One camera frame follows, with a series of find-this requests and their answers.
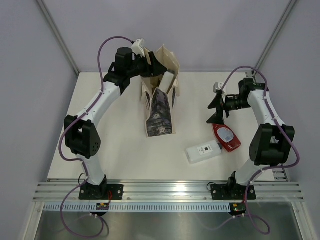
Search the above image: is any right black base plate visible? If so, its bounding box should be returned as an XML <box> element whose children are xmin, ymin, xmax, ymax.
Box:
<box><xmin>207</xmin><ymin>182</ymin><xmax>247</xmax><ymax>201</ymax></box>

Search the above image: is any beige canvas tote bag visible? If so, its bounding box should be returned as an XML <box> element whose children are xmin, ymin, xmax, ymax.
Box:
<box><xmin>140</xmin><ymin>45</ymin><xmax>180</xmax><ymax>138</ymax></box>

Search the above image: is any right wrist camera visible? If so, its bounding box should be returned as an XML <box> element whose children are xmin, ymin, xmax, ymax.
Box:
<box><xmin>213</xmin><ymin>82</ymin><xmax>226</xmax><ymax>93</ymax></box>

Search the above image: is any left frame post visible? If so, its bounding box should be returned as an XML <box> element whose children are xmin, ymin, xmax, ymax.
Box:
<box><xmin>34</xmin><ymin>0</ymin><xmax>81</xmax><ymax>77</ymax></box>

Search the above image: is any aluminium mounting rail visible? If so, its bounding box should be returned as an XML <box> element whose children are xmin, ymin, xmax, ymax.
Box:
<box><xmin>32</xmin><ymin>179</ymin><xmax>305</xmax><ymax>203</ymax></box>

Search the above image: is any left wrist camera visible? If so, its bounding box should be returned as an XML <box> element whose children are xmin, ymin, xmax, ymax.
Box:
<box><xmin>131</xmin><ymin>38</ymin><xmax>145</xmax><ymax>58</ymax></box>

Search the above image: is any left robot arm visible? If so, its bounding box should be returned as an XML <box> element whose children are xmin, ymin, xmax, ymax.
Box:
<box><xmin>63</xmin><ymin>47</ymin><xmax>168</xmax><ymax>200</ymax></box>

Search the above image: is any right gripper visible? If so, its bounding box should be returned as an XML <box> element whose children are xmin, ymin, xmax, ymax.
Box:
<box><xmin>206</xmin><ymin>93</ymin><xmax>251</xmax><ymax>126</ymax></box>

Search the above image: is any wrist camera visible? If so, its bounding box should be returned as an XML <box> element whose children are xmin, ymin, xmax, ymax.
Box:
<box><xmin>213</xmin><ymin>82</ymin><xmax>226</xmax><ymax>93</ymax></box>
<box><xmin>131</xmin><ymin>38</ymin><xmax>145</xmax><ymax>58</ymax></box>

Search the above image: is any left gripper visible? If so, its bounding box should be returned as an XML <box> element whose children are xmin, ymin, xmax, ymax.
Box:
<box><xmin>126</xmin><ymin>52</ymin><xmax>167</xmax><ymax>79</ymax></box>

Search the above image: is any white rectangular bottle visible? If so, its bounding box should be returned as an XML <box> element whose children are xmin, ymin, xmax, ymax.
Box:
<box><xmin>185</xmin><ymin>140</ymin><xmax>223</xmax><ymax>164</ymax></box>

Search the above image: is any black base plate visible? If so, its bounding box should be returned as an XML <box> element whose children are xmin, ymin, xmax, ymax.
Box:
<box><xmin>207</xmin><ymin>182</ymin><xmax>247</xmax><ymax>201</ymax></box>
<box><xmin>78</xmin><ymin>183</ymin><xmax>124</xmax><ymax>200</ymax></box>

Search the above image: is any right frame post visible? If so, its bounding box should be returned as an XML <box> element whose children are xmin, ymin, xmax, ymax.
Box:
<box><xmin>254</xmin><ymin>0</ymin><xmax>300</xmax><ymax>70</ymax></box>

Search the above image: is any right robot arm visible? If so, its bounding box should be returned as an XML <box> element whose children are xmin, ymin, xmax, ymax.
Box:
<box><xmin>207</xmin><ymin>78</ymin><xmax>295</xmax><ymax>201</ymax></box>

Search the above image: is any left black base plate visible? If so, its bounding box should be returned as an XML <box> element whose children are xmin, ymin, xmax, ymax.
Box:
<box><xmin>78</xmin><ymin>183</ymin><xmax>124</xmax><ymax>200</ymax></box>

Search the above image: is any frame post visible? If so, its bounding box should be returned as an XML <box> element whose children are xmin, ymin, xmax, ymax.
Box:
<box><xmin>254</xmin><ymin>0</ymin><xmax>300</xmax><ymax>70</ymax></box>
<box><xmin>34</xmin><ymin>0</ymin><xmax>81</xmax><ymax>77</ymax></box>

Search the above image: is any white slotted cable duct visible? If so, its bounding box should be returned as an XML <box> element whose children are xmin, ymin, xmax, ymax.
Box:
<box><xmin>43</xmin><ymin>202</ymin><xmax>231</xmax><ymax>213</ymax></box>

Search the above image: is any red bottle white label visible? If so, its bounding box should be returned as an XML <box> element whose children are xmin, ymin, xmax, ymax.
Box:
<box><xmin>212</xmin><ymin>123</ymin><xmax>242</xmax><ymax>153</ymax></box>

